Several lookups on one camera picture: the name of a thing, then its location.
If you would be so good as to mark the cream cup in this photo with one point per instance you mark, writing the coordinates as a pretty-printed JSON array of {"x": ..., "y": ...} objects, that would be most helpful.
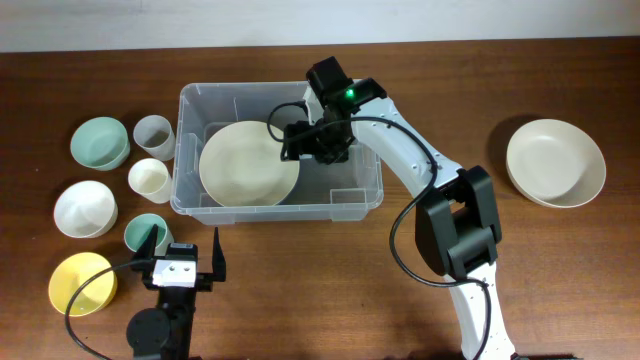
[{"x": 151, "y": 179}]

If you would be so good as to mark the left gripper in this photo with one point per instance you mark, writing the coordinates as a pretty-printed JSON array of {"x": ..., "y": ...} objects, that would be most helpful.
[{"x": 204, "y": 280}]

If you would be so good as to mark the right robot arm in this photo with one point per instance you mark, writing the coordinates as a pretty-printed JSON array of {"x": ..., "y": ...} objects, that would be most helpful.
[{"x": 457, "y": 226}]

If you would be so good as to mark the blue plate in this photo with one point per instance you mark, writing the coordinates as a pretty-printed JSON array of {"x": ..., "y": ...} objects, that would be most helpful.
[{"x": 291, "y": 191}]

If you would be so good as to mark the white bowl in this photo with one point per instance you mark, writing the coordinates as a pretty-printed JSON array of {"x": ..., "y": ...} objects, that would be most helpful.
[{"x": 87, "y": 209}]

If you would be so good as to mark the green bowl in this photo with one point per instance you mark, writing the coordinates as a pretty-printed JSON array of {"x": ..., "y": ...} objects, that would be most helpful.
[{"x": 101, "y": 143}]

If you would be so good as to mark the beige plate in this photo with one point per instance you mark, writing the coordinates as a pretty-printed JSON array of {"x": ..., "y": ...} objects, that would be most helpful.
[
  {"x": 240, "y": 165},
  {"x": 555, "y": 164}
]

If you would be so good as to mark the clear plastic storage bin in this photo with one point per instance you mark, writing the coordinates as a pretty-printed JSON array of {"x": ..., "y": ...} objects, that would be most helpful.
[{"x": 338, "y": 192}]

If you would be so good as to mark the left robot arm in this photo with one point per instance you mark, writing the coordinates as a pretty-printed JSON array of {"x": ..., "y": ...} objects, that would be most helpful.
[{"x": 164, "y": 331}]

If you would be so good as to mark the green cup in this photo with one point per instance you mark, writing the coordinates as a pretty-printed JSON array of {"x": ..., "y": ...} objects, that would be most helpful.
[{"x": 137, "y": 231}]

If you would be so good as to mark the yellow bowl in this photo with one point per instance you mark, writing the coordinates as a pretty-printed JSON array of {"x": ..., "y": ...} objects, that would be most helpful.
[{"x": 71, "y": 274}]

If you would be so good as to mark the grey cup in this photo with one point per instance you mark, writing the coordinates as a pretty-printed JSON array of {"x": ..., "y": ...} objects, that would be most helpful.
[{"x": 155, "y": 135}]

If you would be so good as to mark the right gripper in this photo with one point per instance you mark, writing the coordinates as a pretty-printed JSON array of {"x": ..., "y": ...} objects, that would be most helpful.
[{"x": 297, "y": 142}]

